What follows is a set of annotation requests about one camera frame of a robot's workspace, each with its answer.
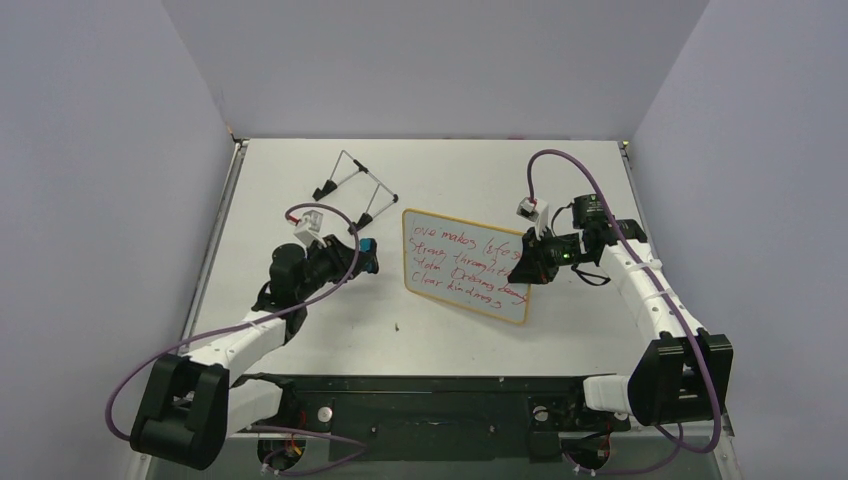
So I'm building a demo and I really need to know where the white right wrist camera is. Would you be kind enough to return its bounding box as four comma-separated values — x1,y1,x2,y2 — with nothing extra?
517,197,550,240

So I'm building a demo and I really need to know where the blue whiteboard eraser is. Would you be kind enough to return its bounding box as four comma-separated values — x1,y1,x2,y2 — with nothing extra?
358,238,379,274

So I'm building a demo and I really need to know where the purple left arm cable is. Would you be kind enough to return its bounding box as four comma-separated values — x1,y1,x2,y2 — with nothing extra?
105,201,362,442

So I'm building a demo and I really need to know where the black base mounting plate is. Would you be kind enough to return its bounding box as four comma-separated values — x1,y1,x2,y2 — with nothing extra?
202,373,630,473

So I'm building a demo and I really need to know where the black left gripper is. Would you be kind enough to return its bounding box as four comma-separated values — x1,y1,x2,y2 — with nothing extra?
295,235,372,302

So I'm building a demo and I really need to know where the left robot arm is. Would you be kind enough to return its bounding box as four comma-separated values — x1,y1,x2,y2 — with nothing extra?
129,235,379,470

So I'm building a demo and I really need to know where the yellow framed whiteboard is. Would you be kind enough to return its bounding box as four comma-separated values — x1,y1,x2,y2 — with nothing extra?
402,208,531,325

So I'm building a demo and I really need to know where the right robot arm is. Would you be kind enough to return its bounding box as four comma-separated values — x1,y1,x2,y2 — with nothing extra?
508,194,733,427

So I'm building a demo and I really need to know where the aluminium extrusion rail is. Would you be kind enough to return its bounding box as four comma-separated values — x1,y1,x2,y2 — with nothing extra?
125,390,740,480

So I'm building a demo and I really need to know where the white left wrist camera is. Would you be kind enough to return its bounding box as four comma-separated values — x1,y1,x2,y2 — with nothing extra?
285,210,326,247

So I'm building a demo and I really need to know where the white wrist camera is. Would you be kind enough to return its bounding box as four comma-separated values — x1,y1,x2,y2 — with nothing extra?
285,210,326,247
517,197,550,240

